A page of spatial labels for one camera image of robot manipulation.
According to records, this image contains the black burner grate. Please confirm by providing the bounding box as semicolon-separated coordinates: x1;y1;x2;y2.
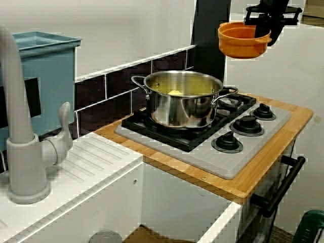
217;93;258;119
121;107;230;153

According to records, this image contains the green plastic object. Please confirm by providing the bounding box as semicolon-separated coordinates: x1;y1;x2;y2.
293;209;324;243

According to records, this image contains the orange plastic pot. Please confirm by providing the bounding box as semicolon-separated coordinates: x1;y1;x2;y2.
217;21;272;60

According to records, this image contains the grey stove top plate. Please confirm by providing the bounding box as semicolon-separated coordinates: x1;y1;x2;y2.
114;102;292;181

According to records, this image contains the brown cardboard piece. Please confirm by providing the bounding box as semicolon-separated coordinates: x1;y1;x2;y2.
123;224;202;243

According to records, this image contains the white oven front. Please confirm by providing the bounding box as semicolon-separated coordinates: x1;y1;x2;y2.
240;141;297;243

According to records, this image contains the black oven door handle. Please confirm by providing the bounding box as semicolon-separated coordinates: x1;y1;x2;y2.
250;155;306;218

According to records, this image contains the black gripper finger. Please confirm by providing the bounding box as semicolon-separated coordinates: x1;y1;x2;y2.
254;16;272;39
267;14;286;48

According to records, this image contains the white sink unit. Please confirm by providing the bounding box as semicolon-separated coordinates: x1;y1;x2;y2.
0;133;244;243

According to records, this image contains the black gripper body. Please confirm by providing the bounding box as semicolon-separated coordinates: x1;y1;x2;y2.
244;0;303;26

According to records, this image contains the grey toy faucet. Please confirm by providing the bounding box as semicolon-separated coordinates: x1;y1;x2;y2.
0;24;74;205

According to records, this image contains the silver drain plug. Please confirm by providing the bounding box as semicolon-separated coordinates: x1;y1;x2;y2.
89;229;124;243

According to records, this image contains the teal plastic bin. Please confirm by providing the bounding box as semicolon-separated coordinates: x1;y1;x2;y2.
0;31;83;155

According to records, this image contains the dark tile backsplash panel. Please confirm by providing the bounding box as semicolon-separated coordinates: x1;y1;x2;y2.
0;45;197;175

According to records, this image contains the wooden countertop board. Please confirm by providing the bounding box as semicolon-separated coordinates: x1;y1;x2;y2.
93;92;314;206

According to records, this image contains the black stove knob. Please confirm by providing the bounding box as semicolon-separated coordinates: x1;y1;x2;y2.
250;102;277;121
229;115;265;135
211;131;244;154

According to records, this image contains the black slanted support panel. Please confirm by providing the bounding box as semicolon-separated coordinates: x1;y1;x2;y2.
189;0;231;98

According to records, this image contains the stainless steel pot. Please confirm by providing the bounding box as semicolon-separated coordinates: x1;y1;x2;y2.
131;70;239;130

